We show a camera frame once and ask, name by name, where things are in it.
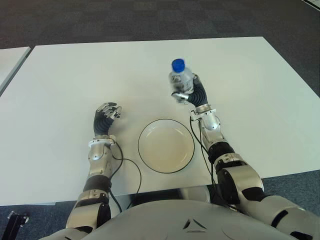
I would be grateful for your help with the white furniture edge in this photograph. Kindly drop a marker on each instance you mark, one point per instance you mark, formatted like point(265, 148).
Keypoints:
point(313, 3)

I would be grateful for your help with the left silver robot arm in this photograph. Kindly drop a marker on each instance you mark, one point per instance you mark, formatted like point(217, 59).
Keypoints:
point(96, 155)

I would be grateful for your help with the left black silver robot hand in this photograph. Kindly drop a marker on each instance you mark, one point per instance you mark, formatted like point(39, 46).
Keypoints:
point(102, 123)

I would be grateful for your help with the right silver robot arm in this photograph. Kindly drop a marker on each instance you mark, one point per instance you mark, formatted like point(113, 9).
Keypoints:
point(211, 122)

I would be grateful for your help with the white plate with black rim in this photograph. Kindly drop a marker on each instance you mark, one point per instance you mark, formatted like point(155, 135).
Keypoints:
point(166, 147)

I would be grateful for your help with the black wheeled stand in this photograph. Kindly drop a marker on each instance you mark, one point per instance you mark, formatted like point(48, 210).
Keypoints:
point(16, 222)

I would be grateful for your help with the grey robot leg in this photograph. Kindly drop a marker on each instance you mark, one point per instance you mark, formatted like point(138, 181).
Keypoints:
point(197, 194)

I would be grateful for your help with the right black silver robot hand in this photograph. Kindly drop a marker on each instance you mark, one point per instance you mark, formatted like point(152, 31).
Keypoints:
point(198, 96)

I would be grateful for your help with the neighbouring white table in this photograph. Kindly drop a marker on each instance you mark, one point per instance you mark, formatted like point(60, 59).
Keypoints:
point(10, 62)

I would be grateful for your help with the grey robot torso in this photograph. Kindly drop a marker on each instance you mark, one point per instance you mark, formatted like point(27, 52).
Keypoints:
point(175, 220)

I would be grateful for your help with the clear bottle with blue cap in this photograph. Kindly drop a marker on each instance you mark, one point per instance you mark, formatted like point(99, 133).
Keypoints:
point(181, 77)

